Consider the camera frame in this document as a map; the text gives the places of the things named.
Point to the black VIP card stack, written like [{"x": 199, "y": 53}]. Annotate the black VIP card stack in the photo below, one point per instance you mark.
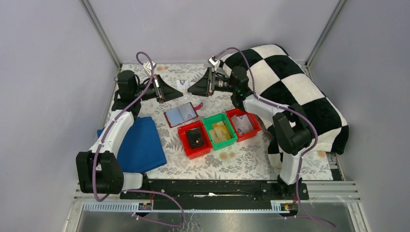
[{"x": 194, "y": 138}]

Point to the green plastic bin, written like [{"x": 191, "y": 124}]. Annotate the green plastic bin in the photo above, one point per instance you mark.
[{"x": 207, "y": 122}]

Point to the aluminium front rail frame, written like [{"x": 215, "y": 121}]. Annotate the aluminium front rail frame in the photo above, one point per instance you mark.
[{"x": 330, "y": 203}]

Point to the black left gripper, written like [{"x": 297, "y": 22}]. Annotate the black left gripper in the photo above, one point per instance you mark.
[{"x": 162, "y": 94}]

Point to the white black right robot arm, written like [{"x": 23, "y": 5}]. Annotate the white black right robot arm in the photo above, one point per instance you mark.
[{"x": 293, "y": 132}]

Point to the right red plastic bin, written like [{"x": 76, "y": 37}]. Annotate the right red plastic bin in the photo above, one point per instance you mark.
[{"x": 254, "y": 122}]

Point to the blue folded cloth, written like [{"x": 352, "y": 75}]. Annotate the blue folded cloth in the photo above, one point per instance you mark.
[{"x": 141, "y": 149}]

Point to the gold cards in green bin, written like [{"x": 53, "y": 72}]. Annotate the gold cards in green bin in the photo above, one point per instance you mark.
[{"x": 219, "y": 132}]

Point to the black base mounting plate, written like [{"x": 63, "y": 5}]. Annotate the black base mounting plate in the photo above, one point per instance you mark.
[{"x": 212, "y": 195}]

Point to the white cards in red bin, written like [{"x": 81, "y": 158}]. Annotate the white cards in red bin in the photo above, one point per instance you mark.
[{"x": 242, "y": 124}]

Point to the left red plastic bin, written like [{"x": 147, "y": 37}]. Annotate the left red plastic bin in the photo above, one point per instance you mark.
[{"x": 196, "y": 152}]

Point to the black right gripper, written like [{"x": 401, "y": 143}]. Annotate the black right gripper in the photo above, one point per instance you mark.
[{"x": 202, "y": 88}]

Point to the red plastic bin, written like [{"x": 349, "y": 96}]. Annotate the red plastic bin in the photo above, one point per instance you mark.
[
  {"x": 254, "y": 122},
  {"x": 196, "y": 152}
]

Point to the red leather card holder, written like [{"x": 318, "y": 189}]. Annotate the red leather card holder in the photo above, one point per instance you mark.
[{"x": 174, "y": 118}]

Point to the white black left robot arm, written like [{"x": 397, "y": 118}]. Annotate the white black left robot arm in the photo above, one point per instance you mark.
[{"x": 98, "y": 169}]

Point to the white card with dark emblem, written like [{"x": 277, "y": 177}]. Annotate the white card with dark emblem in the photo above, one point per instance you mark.
[{"x": 182, "y": 85}]

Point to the black white checkered pillow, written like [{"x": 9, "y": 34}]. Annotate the black white checkered pillow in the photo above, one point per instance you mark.
[{"x": 278, "y": 78}]

